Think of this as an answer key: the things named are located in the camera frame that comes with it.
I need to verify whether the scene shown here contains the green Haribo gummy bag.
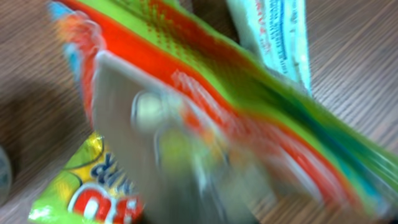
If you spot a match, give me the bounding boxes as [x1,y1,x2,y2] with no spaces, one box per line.
[29,0,397,223]

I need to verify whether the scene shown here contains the light blue tissue pack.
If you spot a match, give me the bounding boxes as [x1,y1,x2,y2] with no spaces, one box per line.
[226,0,312,95]

